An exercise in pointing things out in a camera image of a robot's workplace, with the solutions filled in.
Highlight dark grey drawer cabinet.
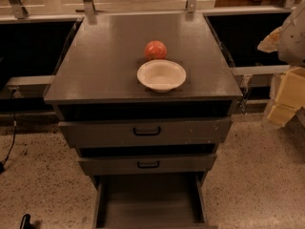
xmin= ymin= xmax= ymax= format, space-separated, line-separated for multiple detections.
xmin=43 ymin=12 xmax=244 ymax=189

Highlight grey bottom drawer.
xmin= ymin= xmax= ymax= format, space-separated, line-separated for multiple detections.
xmin=92 ymin=173 xmax=218 ymax=229

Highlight grey top drawer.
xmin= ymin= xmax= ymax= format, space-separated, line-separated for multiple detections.
xmin=59 ymin=117 xmax=232 ymax=148

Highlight red orange ball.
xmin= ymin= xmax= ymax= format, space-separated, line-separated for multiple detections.
xmin=144 ymin=40 xmax=167 ymax=60

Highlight grey drawer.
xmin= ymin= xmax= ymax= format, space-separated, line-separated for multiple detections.
xmin=59 ymin=117 xmax=232 ymax=148
xmin=79 ymin=154 xmax=216 ymax=176
xmin=92 ymin=173 xmax=218 ymax=229

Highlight white bowl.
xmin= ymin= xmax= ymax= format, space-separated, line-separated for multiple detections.
xmin=137 ymin=60 xmax=187 ymax=93

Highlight black object bottom left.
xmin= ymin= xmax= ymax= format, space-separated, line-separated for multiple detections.
xmin=19 ymin=214 xmax=31 ymax=229

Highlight metal frame rail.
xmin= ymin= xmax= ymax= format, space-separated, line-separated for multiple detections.
xmin=0 ymin=0 xmax=303 ymax=25

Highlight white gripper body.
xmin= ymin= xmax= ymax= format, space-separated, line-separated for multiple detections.
xmin=257 ymin=27 xmax=281 ymax=53

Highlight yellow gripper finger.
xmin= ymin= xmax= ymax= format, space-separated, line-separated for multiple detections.
xmin=267 ymin=67 xmax=305 ymax=127

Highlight grey middle drawer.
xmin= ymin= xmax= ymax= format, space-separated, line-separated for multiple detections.
xmin=79 ymin=154 xmax=216 ymax=176

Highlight black cable on floor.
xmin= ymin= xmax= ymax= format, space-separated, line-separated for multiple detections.
xmin=0 ymin=88 xmax=18 ymax=174

